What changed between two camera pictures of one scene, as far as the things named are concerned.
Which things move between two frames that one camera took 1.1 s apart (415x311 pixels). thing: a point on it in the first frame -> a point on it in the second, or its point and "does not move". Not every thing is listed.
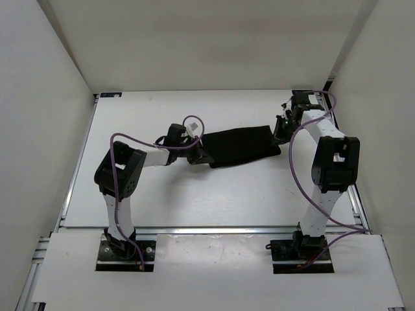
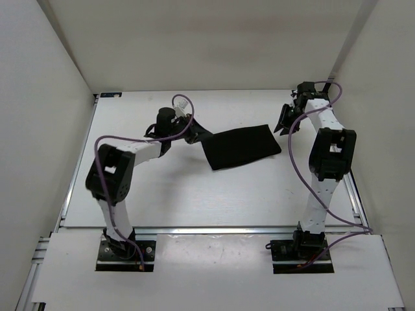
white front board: x=216 y=271 does not move
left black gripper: x=199 y=156 -> x=196 y=133
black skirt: x=240 y=146 does not move
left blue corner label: x=111 y=94 does not move
